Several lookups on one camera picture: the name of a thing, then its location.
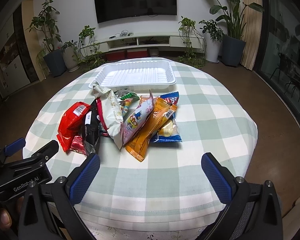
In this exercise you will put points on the plant in white pot left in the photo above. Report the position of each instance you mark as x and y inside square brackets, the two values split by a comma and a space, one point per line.
[69, 55]

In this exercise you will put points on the blue chips bag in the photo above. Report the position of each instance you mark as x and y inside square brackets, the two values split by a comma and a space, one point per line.
[169, 131]

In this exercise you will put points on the trailing vine plant left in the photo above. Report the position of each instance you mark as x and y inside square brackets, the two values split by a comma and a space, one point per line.
[89, 56]

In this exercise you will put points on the tall plant dark pot left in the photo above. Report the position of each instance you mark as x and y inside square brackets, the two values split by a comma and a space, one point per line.
[49, 54]

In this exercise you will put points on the red storage box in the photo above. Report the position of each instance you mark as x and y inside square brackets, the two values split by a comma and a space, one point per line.
[116, 55]
[137, 53]

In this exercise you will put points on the small dark red packet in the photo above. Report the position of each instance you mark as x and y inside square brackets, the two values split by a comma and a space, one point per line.
[77, 145]

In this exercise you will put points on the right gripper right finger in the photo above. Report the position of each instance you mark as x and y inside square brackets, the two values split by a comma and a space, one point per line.
[252, 211]

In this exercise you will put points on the green checked tablecloth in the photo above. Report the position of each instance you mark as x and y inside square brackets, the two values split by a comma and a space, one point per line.
[167, 195]

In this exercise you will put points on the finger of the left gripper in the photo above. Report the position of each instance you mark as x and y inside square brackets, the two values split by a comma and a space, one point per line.
[14, 147]
[42, 155]

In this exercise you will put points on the red storage box right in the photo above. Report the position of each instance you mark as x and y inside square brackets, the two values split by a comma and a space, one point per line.
[137, 53]

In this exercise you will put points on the trailing vine plant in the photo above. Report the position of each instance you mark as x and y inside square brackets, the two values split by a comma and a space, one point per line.
[89, 56]
[195, 44]

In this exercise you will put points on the pink minion snack bag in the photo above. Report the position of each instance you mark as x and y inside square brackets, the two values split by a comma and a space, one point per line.
[137, 119]

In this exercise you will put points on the black snack bag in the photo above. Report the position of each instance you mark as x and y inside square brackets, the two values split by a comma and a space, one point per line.
[91, 129]

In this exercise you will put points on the trailing vine plant right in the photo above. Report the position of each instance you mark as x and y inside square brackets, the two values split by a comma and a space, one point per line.
[195, 44]

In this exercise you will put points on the orange snack bag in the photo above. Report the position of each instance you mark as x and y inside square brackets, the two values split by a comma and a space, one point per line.
[162, 111]

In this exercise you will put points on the panda cartoon snack bag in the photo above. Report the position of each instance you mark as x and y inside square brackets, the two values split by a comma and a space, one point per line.
[125, 107]

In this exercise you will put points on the green seed packet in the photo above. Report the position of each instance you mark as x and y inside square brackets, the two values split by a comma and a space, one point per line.
[126, 97]

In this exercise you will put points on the large red snack bag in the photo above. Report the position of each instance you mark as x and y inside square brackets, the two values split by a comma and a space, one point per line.
[70, 124]

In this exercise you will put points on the white cabinet shelving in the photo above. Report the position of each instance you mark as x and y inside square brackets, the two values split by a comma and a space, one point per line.
[16, 67]

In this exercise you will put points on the white tv console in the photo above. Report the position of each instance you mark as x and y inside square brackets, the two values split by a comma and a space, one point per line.
[141, 40]

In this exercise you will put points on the plant in white pot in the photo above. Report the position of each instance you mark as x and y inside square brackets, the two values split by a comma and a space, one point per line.
[69, 55]
[213, 36]

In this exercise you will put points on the plant in white pot right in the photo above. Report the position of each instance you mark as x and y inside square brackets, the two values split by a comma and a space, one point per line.
[213, 36]

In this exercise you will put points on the red storage box left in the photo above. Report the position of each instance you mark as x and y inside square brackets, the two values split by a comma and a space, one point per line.
[116, 55]

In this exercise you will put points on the left hand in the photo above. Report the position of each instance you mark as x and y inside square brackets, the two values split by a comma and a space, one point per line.
[5, 217]

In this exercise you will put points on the glass sliding door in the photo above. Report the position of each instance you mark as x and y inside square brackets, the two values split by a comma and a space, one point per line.
[280, 46]

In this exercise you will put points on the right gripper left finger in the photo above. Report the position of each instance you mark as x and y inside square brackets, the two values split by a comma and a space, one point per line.
[48, 210]

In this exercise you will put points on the beige curtain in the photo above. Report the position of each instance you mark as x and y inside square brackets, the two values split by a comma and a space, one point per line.
[251, 34]

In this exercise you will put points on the white plastic tray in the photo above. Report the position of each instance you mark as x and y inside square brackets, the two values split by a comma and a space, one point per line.
[138, 74]

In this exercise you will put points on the white red snack bag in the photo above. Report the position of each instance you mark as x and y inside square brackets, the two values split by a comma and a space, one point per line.
[110, 113]

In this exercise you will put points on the large leaf plant dark pot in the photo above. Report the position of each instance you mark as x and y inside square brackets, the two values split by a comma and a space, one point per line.
[233, 15]

